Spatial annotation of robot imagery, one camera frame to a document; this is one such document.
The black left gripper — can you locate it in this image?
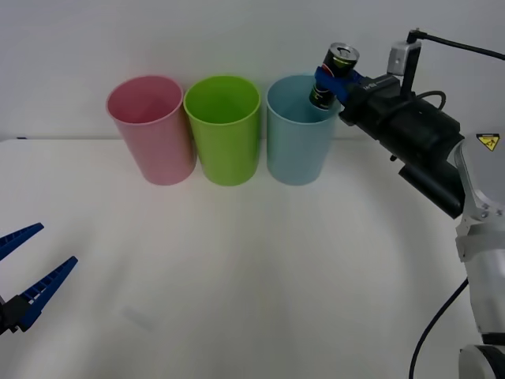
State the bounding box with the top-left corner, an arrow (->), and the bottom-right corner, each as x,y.
0,222 -> 79,336

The green plastic bin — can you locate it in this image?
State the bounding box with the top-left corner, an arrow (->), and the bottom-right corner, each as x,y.
182,75 -> 262,187

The black drink can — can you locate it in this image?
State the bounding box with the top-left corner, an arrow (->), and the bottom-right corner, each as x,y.
308,42 -> 361,113

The pink plastic bin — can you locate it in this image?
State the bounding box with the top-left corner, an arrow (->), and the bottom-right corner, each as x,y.
105,75 -> 197,187

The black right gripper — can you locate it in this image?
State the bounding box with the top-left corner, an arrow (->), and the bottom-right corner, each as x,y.
314,66 -> 416,139

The pale blue plastic bin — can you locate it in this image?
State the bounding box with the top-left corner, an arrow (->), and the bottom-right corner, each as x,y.
264,74 -> 342,187

